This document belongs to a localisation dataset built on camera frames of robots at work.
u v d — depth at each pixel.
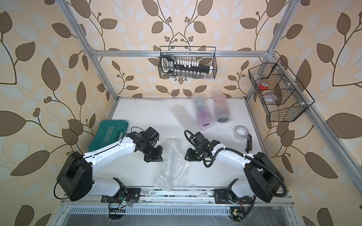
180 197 0.75
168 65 0.85
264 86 0.81
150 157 0.73
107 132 0.94
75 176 0.42
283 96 0.74
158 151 0.73
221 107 1.02
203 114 0.98
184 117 1.05
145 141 0.63
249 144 0.92
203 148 0.65
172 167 0.79
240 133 0.98
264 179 0.42
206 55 0.91
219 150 0.56
